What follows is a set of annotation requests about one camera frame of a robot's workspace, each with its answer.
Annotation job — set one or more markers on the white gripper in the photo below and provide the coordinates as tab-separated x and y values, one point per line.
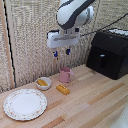
62	38

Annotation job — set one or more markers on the hot dog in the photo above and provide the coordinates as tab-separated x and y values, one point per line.
42	82

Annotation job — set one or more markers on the white bowl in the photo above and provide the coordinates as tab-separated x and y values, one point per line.
43	83

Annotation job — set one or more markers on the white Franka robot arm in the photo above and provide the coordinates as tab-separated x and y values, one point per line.
71	13

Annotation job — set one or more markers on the white patterned plate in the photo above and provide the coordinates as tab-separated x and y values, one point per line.
25	104

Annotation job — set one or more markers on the pink mug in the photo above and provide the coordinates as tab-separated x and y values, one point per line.
65	74

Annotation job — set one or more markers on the yellow butter block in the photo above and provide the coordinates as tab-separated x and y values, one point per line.
62	89

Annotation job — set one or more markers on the black chest box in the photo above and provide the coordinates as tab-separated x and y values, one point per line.
109	53

